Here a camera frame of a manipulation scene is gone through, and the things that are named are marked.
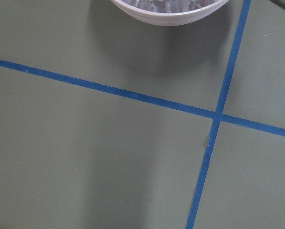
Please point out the pink bowl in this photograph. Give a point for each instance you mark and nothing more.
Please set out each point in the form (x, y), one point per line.
(169, 12)

